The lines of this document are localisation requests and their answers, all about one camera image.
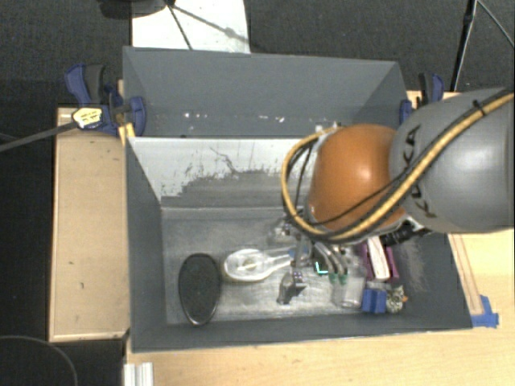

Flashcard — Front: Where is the grey metal bin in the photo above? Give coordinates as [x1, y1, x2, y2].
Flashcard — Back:
[121, 45, 474, 353]

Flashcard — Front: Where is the blue block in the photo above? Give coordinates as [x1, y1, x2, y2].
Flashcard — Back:
[360, 286, 388, 315]

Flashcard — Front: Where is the black oval disc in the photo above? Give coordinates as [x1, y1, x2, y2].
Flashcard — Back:
[177, 253, 222, 327]

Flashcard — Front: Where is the purple and white box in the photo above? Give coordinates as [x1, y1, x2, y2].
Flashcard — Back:
[355, 235, 402, 285]

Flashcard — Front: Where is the small clear plastic thing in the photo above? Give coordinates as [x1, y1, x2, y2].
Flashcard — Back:
[266, 217, 299, 249]

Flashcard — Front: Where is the white and clear scoop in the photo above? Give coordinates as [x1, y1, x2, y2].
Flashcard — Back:
[223, 247, 292, 284]

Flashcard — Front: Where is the small owl toy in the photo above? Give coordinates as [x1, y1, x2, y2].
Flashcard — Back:
[385, 285, 409, 314]

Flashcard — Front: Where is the black cylinder on white bracket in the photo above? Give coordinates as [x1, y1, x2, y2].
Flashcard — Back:
[377, 220, 426, 249]

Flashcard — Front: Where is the clear glass cup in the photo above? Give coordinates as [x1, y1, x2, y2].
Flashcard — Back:
[331, 261, 368, 310]

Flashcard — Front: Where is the pale wood board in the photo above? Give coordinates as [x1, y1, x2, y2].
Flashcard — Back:
[47, 106, 132, 343]

